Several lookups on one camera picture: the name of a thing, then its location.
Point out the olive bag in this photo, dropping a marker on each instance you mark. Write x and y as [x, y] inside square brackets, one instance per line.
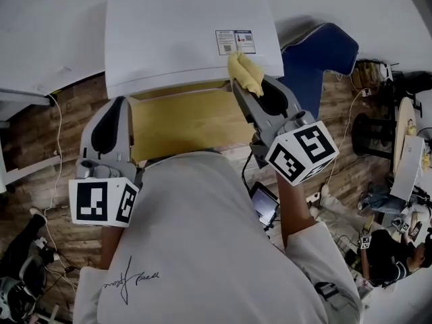
[366, 73]

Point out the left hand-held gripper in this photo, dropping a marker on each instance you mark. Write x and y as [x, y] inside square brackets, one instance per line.
[91, 201]

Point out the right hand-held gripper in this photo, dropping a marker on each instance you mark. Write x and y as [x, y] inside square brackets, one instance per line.
[303, 150]

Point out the round wooden table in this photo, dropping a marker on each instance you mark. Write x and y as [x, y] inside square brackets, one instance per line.
[403, 130]

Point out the white router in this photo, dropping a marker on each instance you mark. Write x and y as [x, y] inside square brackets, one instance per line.
[386, 72]

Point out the white power strip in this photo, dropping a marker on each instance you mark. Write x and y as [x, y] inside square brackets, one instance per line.
[41, 243]

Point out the yellow cloth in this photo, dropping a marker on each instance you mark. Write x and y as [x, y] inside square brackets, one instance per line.
[244, 71]

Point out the person's white shirt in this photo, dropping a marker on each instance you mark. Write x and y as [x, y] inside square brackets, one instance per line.
[202, 248]

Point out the person's right forearm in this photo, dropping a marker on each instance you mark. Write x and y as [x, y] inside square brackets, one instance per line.
[293, 211]

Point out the small yellow toy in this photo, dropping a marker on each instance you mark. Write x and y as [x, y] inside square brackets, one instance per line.
[411, 127]

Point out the white box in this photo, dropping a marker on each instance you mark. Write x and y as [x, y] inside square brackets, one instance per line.
[406, 167]

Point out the person's left forearm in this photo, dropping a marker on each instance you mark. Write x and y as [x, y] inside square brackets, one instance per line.
[109, 248]

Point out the yellow table with black base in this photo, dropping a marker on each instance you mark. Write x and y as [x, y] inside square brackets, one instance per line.
[189, 123]

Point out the white desk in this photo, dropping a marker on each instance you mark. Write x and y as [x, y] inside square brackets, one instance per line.
[17, 96]

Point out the black screen device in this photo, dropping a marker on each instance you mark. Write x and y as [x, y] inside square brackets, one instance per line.
[265, 204]

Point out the black round stool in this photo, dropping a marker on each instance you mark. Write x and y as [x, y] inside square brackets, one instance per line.
[369, 135]

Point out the white microwave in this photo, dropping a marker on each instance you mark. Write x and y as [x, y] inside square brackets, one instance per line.
[168, 35]

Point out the blue chair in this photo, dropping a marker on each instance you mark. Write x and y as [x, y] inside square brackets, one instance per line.
[317, 56]

